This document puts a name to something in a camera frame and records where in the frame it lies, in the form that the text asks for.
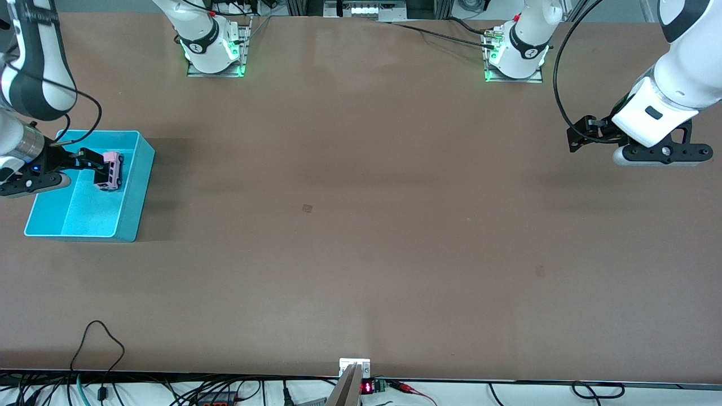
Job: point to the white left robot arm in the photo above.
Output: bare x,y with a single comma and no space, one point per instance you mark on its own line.
688,73

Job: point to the black orange power strip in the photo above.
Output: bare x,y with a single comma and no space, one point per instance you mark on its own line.
217,400

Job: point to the pink jeep toy black roof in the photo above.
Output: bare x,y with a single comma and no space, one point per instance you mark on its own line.
115,166

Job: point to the turquoise plastic bin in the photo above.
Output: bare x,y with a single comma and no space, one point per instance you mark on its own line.
84,217

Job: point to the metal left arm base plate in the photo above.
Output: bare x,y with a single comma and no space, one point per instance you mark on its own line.
516,80

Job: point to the red digit display module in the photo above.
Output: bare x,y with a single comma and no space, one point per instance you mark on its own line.
368,387

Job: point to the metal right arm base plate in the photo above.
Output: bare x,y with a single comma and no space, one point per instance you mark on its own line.
243,51

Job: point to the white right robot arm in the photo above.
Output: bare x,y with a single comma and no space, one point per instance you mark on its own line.
34,56

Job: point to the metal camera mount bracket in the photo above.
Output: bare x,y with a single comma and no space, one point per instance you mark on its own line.
350,383

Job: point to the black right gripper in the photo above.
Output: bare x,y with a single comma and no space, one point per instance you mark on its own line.
58,159

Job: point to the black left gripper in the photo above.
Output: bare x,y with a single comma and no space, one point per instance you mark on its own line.
601,131

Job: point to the lit equipment rack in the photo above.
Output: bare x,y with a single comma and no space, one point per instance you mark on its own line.
366,10

